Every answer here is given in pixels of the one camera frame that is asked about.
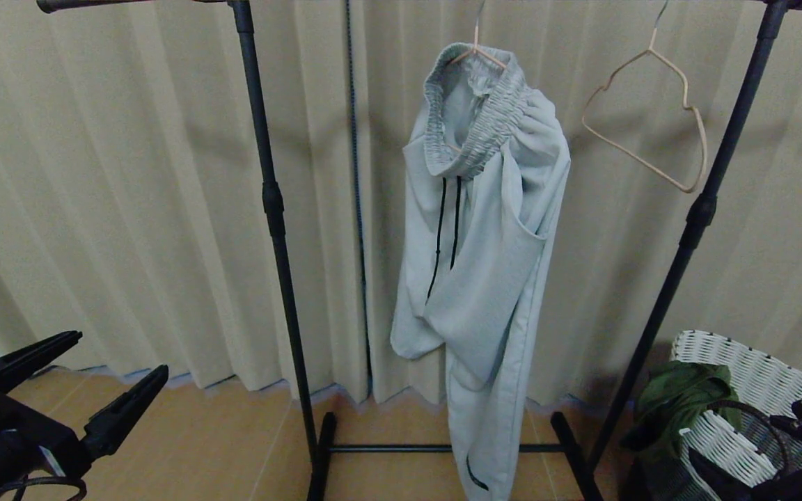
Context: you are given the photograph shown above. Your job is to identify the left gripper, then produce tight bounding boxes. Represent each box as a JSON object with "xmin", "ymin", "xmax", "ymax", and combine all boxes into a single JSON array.
[{"xmin": 0, "ymin": 331, "xmax": 170, "ymax": 501}]

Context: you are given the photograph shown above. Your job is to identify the green garment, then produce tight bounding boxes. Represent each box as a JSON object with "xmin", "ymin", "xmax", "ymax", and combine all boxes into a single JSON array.
[{"xmin": 620, "ymin": 360, "xmax": 744, "ymax": 468}]

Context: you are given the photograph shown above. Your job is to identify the pale grey shorts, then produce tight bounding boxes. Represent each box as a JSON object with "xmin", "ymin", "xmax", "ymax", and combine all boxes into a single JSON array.
[{"xmin": 391, "ymin": 43, "xmax": 573, "ymax": 501}]

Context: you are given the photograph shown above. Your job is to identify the pink clothes hanger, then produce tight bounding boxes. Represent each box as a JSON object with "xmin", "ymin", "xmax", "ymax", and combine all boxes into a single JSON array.
[
  {"xmin": 581, "ymin": 0, "xmax": 710, "ymax": 195},
  {"xmin": 443, "ymin": 0, "xmax": 508, "ymax": 155}
]

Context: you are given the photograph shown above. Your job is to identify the white laundry basket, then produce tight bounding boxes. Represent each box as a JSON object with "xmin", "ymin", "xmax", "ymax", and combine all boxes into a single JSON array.
[{"xmin": 641, "ymin": 330, "xmax": 802, "ymax": 501}]

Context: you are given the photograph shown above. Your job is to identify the black clothes rack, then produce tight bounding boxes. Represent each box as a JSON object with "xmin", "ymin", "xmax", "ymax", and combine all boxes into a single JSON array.
[{"xmin": 36, "ymin": 0, "xmax": 802, "ymax": 501}]

